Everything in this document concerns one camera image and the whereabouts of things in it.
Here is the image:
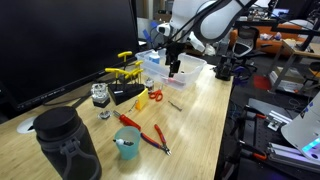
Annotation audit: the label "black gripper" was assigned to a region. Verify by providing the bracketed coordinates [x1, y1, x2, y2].
[164, 41, 186, 79]

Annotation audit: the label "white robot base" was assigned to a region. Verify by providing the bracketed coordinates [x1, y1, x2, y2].
[280, 91, 320, 166]

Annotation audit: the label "clear plastic storage bin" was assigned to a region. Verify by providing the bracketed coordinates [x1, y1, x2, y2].
[134, 48, 208, 92]

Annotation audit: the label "small metal cylinder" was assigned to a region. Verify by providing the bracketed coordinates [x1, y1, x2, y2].
[144, 78, 155, 93]

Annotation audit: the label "small metal driver bit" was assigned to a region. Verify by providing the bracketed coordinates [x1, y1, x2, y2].
[167, 100, 184, 112]

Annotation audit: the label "yellow plastic block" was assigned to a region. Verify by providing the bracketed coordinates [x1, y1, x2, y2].
[134, 88, 149, 111]

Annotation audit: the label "clear panel with blue tape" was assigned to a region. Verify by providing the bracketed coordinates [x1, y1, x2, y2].
[137, 17, 162, 47]

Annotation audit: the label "black hex key stand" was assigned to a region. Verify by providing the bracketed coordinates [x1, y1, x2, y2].
[107, 83, 145, 107]

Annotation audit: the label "small metal pin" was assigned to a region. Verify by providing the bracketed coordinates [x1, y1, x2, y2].
[128, 101, 138, 113]

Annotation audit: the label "grey mesh office chair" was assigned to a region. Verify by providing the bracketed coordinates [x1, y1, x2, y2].
[232, 25, 260, 58]

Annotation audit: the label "metal hex nut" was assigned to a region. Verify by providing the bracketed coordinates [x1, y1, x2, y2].
[97, 110, 112, 121]

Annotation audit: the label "black and white marker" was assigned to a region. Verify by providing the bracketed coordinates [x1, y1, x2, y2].
[112, 138, 135, 148]

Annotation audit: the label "teal plastic cup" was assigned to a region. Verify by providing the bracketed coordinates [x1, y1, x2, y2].
[113, 126, 142, 161]

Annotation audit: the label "orange sofa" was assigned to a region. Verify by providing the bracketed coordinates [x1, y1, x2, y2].
[229, 24, 311, 55]

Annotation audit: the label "large black monitor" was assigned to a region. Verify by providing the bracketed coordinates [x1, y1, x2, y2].
[0, 0, 141, 113]

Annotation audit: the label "wooden side table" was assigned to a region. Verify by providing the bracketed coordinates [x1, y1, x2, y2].
[281, 39, 320, 61]

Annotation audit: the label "black insulated water bottle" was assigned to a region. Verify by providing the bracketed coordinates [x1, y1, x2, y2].
[32, 106, 103, 180]

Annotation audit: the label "red handled scissors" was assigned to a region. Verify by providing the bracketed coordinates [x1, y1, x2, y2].
[148, 85, 164, 103]

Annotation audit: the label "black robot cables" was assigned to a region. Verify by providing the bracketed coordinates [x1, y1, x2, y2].
[156, 0, 258, 51]

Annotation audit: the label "black table clamp mount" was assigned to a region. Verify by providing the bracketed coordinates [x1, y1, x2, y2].
[213, 52, 236, 82]

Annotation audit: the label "red blue handled pliers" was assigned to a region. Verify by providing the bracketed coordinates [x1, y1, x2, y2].
[139, 124, 172, 157]

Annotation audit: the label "long red handled screwdriver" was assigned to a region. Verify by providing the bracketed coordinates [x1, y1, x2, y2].
[112, 110, 142, 132]

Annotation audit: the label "black clamp orange handle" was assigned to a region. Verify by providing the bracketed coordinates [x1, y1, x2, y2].
[238, 140, 268, 162]
[244, 105, 268, 121]

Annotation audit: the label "silver metal bracket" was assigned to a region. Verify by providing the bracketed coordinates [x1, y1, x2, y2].
[266, 110, 293, 132]

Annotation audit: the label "aluminium extrusion rail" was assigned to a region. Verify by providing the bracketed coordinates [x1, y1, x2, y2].
[266, 142, 320, 174]

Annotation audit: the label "white desk cable grommet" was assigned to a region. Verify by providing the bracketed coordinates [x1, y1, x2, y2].
[16, 116, 38, 135]

